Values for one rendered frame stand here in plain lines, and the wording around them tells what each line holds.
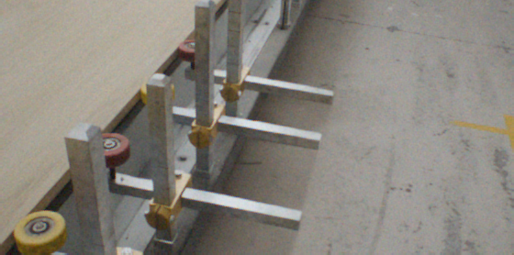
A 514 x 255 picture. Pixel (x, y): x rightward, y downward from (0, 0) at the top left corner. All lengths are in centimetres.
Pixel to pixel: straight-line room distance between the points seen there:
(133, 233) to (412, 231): 134
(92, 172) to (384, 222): 175
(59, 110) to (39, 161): 19
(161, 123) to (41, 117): 37
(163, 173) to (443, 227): 159
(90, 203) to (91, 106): 52
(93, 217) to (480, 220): 197
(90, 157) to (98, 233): 14
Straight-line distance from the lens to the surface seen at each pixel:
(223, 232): 223
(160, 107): 99
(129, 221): 141
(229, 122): 133
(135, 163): 150
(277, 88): 153
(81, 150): 77
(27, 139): 124
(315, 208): 237
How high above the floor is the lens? 159
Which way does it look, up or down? 33 degrees down
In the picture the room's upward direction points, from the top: 7 degrees clockwise
